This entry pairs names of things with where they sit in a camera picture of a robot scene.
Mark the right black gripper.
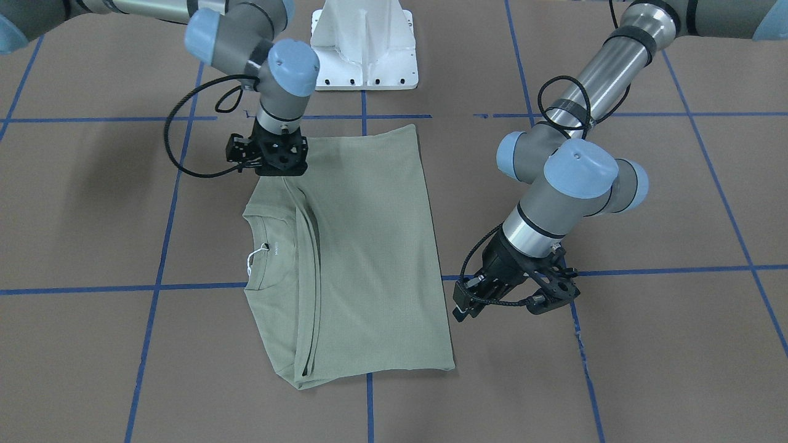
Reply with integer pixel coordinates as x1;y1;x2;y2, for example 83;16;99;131
251;120;306;154

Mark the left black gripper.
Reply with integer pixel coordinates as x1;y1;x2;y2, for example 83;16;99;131
452;231;542;321

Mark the olive green long-sleeve shirt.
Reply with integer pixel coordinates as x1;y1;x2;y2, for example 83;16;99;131
244;124;455;390

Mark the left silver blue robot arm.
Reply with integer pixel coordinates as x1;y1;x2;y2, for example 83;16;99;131
452;1;786;322

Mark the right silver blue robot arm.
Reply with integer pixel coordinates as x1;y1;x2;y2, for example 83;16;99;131
1;1;320;154

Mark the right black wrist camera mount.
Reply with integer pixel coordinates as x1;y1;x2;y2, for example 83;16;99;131
225;134;308;177

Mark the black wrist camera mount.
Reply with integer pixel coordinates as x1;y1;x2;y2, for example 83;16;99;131
525;253;581;315
225;134;308;177

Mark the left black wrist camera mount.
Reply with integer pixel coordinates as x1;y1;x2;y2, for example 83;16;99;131
525;253;581;315

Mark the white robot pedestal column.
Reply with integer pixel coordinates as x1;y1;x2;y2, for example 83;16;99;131
310;1;419;92

